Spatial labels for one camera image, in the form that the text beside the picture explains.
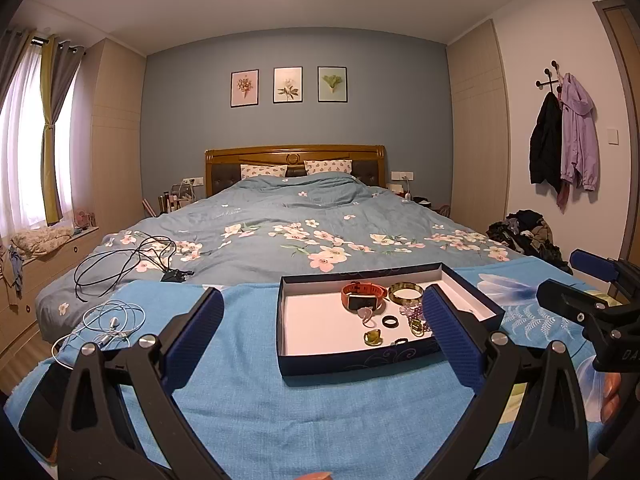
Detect orange smartwatch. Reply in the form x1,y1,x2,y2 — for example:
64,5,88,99
341,281,389,312

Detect beige window bench cabinet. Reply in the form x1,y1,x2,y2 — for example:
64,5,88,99
0,227,101,356

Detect blue printed cloth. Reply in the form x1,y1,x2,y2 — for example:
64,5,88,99
0,255,640,480

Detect person's right hand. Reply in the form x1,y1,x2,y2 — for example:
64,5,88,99
600,370,624,423

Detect blue hanging cloth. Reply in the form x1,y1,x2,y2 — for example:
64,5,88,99
2,245,26,301

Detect floral grey-blue duvet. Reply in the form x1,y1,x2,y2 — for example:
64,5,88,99
35,172,531,306

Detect beige wardrobe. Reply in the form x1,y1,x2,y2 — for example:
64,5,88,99
67,37,148,233
446,19,511,233

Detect wooden bed headboard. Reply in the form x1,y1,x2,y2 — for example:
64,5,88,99
204,145,387,197

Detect pile of dark clothes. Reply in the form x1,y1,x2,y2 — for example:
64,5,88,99
486,210,568,266

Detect pink flower picture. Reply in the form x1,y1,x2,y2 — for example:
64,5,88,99
230,69,259,108

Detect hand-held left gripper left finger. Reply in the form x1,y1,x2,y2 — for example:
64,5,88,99
57,286,226,480

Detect black jacket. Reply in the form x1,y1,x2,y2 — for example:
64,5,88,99
529,92,565,196

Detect grey door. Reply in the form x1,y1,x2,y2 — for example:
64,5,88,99
592,0,640,261

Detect patterned pillow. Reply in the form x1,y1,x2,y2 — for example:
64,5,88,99
240,163,288,179
304,159,353,177

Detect black wall coat hooks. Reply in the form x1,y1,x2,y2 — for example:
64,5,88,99
534,61,563,96

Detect white sheer curtain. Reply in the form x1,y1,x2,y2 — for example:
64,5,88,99
0,42,76,241

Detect black curtain rod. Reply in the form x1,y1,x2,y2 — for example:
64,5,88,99
31,35,86,53

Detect folded floral blanket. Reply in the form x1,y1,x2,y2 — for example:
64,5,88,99
10,227,75,260

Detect black smartphone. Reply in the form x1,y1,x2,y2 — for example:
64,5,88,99
17,362,68,461

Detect purple jacket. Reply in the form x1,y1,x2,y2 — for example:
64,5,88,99
557,73,600,192

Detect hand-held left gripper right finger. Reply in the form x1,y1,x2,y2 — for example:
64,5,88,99
422,284,591,480

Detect white earphones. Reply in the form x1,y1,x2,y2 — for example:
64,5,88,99
52,300,147,356

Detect white flower picture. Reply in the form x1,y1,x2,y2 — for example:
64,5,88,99
273,66,304,104

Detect yellow-green bangle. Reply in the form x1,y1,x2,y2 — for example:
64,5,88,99
387,282,425,305

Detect navy box lid white inside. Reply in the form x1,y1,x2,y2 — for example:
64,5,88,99
276,261,506,377

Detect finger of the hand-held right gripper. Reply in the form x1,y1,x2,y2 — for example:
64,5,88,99
536,280,608,332
570,249,622,285

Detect purple bead bracelet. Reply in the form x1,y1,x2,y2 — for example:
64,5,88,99
400,302,431,322

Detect green leaf picture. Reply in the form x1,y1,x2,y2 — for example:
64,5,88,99
317,66,348,103

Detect green and grey curtain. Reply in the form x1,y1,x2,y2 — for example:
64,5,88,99
40,35,83,226

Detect cluttered nightstand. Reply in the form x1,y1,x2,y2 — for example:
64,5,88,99
390,182,433,208

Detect black cable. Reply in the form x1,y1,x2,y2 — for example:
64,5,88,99
74,232,195,303

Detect bedside cosmetics clutter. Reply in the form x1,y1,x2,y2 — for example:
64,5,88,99
142,182,198,216

